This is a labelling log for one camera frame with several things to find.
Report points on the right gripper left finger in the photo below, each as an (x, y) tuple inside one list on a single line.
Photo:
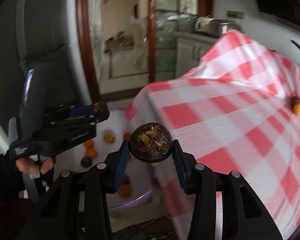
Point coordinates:
[(79, 200)]

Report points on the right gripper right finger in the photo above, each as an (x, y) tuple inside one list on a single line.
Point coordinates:
[(244, 216)]

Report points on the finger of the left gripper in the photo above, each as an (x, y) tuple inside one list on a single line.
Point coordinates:
[(80, 121), (67, 111)]

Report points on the dark passion fruit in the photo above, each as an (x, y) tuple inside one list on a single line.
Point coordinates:
[(151, 143), (86, 162), (99, 107)]

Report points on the lone orange mandarin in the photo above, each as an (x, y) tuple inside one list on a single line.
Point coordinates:
[(89, 144)]

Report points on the large orange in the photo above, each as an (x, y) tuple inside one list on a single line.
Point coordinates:
[(91, 153)]

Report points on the yellow striped pepino melon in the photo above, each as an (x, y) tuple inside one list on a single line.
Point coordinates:
[(109, 137)]

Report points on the large red tomato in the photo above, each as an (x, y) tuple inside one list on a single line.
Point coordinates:
[(127, 136)]

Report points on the white kitchen cabinet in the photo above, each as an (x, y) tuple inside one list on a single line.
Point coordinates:
[(190, 49)]

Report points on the person left hand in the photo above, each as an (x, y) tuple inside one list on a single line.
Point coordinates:
[(27, 165)]

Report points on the white box purple rim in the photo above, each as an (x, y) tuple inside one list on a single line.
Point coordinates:
[(140, 178)]

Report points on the red white checkered tablecloth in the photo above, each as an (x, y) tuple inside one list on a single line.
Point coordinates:
[(233, 112)]

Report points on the large brown pomegranate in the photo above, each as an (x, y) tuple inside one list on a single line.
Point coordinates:
[(294, 100)]

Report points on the steel pot on counter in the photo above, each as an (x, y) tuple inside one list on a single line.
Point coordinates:
[(214, 27)]

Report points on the red wooden door frame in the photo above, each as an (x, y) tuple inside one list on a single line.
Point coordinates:
[(126, 44)]

